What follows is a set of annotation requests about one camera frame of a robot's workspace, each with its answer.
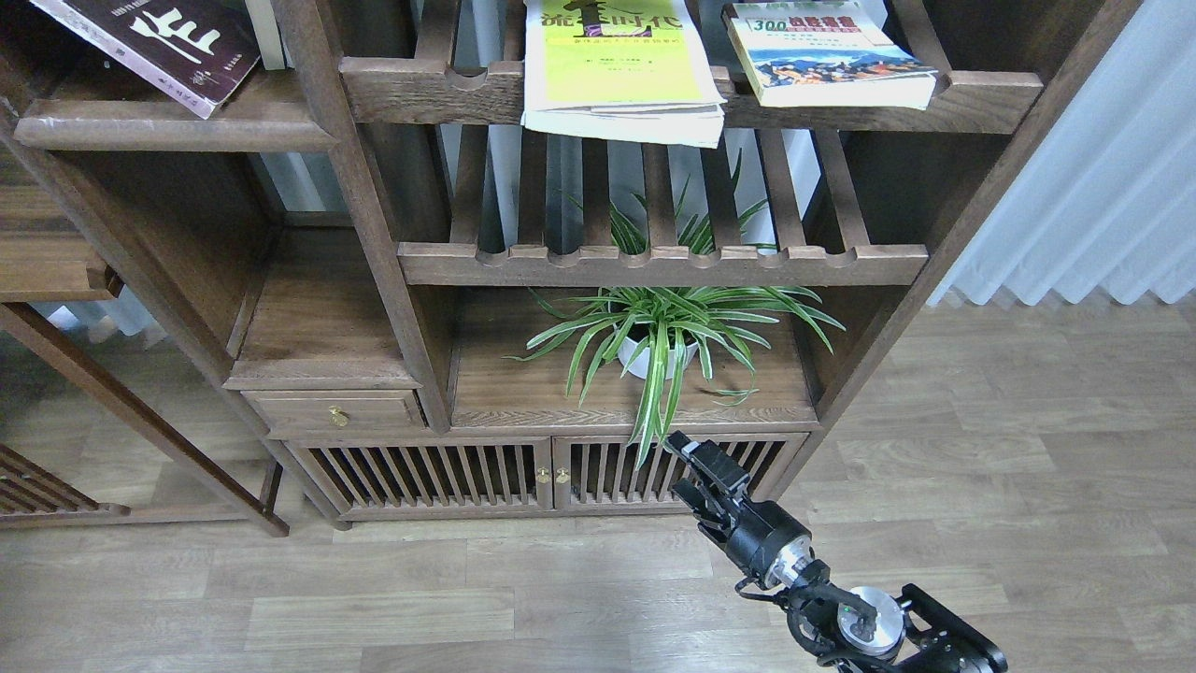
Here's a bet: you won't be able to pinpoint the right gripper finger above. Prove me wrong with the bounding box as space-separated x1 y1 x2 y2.
666 432 751 495
672 479 725 531

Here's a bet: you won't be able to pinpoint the yellow cover book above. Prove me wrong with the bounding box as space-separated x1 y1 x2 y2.
521 1 725 149

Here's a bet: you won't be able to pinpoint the white pleated curtain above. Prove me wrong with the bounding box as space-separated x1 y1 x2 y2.
930 1 1195 307

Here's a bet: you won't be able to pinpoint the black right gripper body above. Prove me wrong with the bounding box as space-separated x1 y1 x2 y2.
698 490 813 591

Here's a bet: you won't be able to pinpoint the maroon book white characters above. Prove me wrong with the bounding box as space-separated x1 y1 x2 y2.
33 1 260 120

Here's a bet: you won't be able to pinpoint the brass drawer knob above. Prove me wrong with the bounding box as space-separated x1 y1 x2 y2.
328 406 350 427

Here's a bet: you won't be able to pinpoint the dark wooden bookshelf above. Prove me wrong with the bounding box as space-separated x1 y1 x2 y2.
4 1 1140 527

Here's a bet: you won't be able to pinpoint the white upright book spine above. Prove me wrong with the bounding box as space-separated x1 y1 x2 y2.
245 0 287 71

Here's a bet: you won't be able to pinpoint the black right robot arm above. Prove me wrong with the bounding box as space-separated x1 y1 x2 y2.
667 432 1008 672

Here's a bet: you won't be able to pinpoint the white plant pot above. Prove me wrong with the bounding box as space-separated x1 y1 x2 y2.
617 336 698 380

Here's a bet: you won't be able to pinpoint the green spider plant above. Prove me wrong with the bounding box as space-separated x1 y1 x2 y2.
507 149 847 469

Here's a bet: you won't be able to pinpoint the blue landscape cover book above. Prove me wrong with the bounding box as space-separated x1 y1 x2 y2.
722 1 938 109

